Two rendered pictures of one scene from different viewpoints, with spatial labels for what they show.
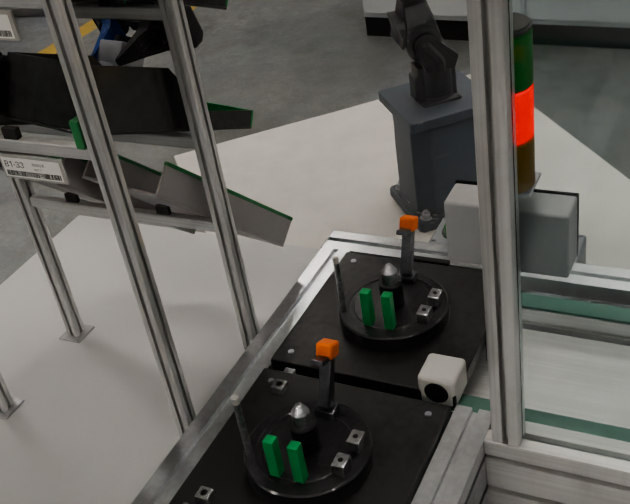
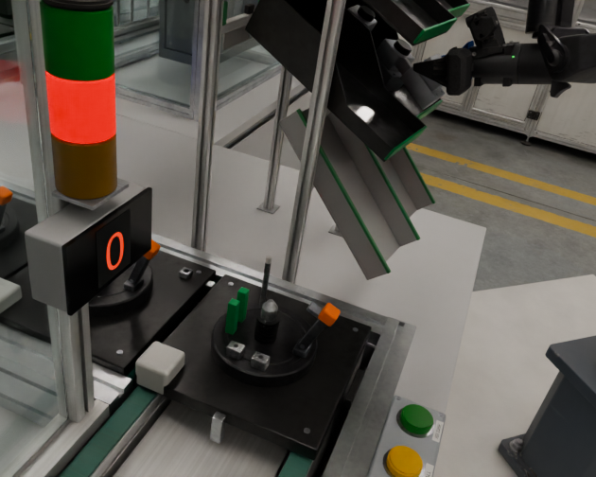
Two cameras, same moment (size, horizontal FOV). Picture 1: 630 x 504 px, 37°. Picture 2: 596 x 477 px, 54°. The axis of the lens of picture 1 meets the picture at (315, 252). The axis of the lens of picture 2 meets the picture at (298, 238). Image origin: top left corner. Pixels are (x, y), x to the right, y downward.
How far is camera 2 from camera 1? 1.06 m
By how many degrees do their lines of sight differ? 62
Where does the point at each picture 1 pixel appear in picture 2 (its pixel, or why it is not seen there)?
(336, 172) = not seen: outside the picture
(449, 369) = (154, 361)
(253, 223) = (348, 231)
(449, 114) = (585, 382)
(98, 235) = (460, 237)
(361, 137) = not seen: outside the picture
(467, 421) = (110, 385)
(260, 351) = (245, 274)
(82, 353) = (317, 234)
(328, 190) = not seen: hidden behind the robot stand
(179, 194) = (296, 140)
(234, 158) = not seen: outside the picture
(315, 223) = (500, 362)
